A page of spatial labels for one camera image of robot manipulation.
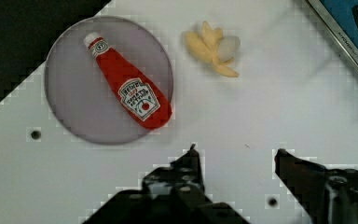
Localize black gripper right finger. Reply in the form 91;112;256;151
274;148;358;224

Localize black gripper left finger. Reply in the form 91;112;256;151
82;147;249;224

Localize red plush ketchup bottle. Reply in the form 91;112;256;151
84;33;172;130

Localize grey round plate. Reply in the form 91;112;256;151
44;16;173;145

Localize yellow peeled banana toy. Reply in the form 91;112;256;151
184;21;241;77

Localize silver toaster oven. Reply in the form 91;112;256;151
304;0;358;70

